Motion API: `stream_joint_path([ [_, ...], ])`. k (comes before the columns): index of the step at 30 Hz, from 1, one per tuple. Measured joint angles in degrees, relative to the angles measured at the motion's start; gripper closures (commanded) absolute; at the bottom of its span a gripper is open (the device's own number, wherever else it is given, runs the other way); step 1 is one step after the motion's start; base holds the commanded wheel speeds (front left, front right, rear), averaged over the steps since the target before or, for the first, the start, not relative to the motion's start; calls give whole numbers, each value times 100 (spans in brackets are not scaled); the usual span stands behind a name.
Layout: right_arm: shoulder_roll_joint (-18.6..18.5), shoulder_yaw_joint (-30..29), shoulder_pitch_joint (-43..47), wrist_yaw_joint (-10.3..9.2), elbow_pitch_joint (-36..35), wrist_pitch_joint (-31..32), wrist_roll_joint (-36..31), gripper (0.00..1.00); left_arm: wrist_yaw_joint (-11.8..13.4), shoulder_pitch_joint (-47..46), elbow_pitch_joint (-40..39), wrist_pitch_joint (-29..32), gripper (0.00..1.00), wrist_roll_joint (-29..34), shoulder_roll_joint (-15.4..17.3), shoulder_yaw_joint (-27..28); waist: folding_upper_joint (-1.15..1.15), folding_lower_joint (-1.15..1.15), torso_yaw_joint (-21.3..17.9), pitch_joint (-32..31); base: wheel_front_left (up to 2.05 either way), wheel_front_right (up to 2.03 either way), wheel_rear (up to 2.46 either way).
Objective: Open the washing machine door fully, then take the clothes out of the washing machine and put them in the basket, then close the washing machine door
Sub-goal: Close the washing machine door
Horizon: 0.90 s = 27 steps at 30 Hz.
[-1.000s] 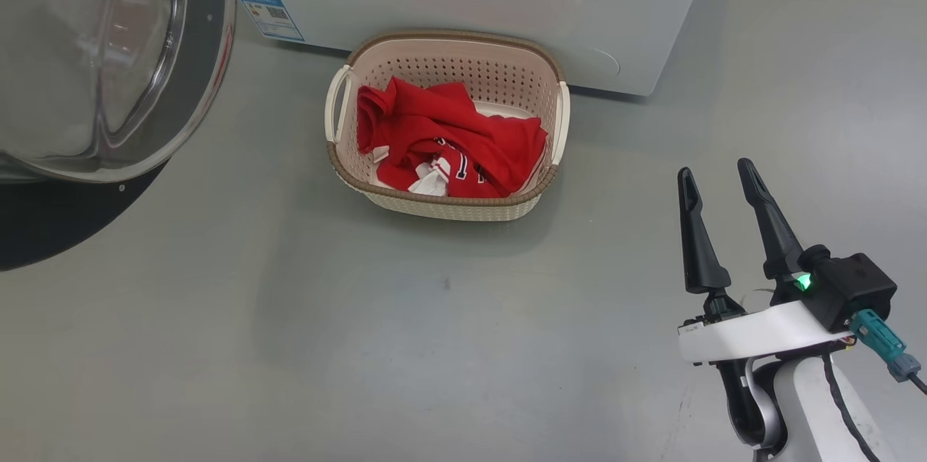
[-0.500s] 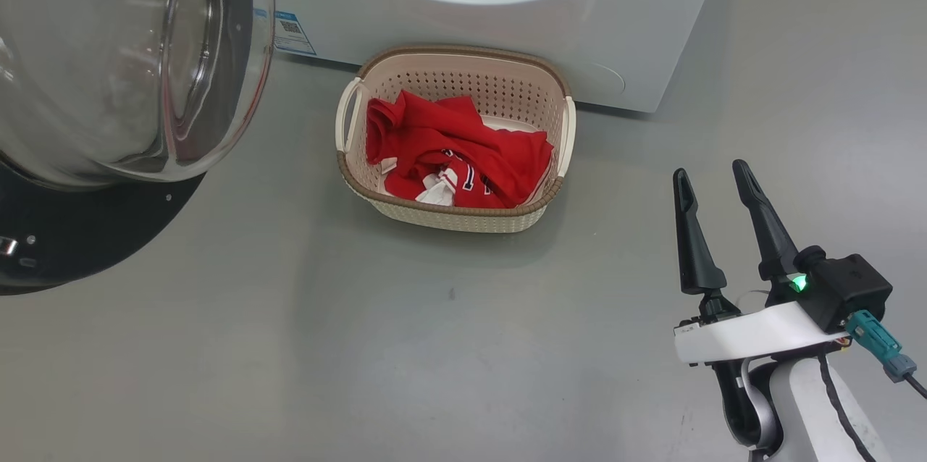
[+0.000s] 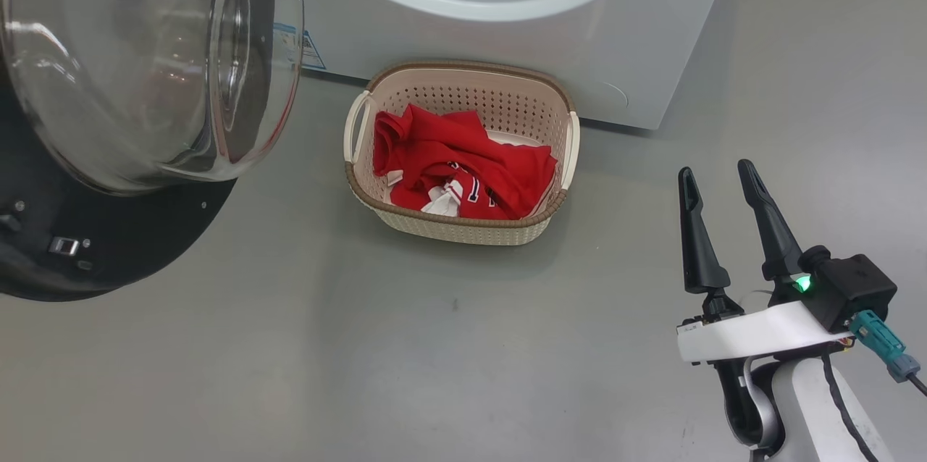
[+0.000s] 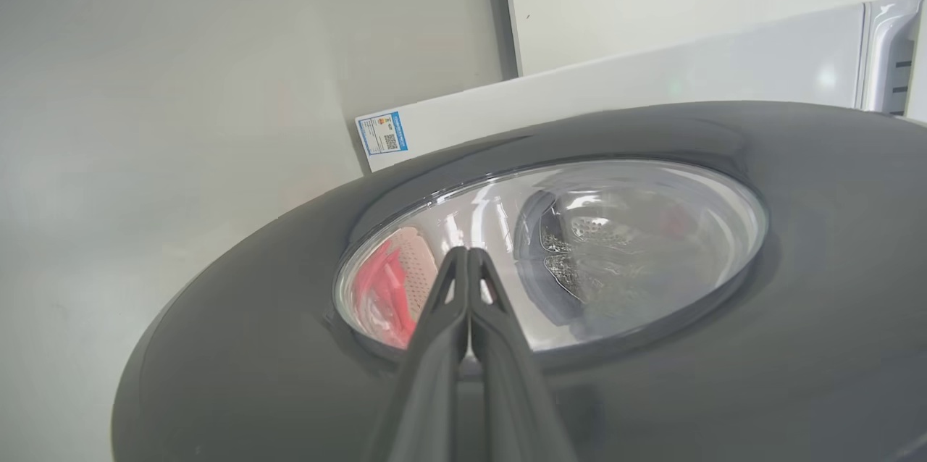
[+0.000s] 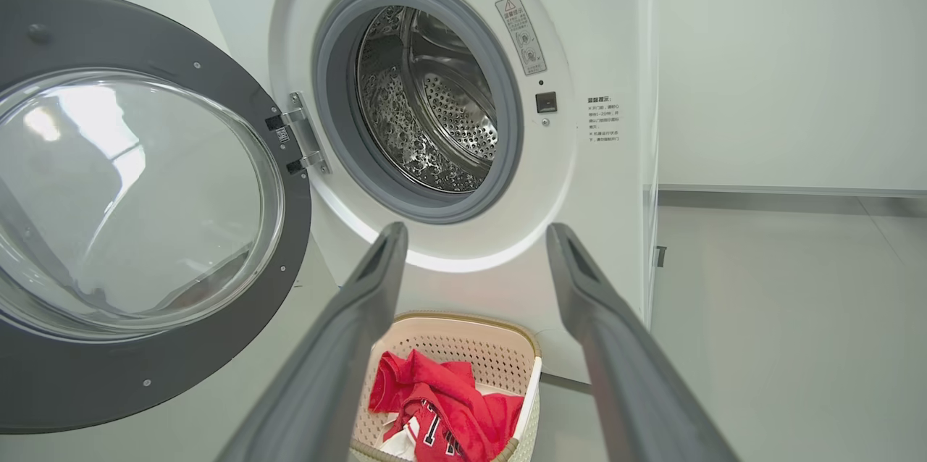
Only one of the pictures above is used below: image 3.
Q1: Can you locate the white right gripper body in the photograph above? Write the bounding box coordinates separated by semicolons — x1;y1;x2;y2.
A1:
676;274;856;364

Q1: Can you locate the white washing machine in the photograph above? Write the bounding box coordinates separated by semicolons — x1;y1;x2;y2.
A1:
293;0;742;132

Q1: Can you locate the cream perforated laundry basket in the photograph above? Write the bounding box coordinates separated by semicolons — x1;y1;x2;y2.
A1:
343;60;582;247

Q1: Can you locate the round glass washing machine door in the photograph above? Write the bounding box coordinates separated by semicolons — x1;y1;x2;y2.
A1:
0;0;306;303

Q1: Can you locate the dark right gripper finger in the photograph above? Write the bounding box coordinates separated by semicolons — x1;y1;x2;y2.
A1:
677;166;732;295
737;159;805;282

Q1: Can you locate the blue white energy label sticker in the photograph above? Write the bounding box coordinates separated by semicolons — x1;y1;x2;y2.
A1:
274;22;327;72

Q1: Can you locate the red and white jersey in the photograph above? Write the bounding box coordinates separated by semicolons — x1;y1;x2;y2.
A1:
372;104;559;222

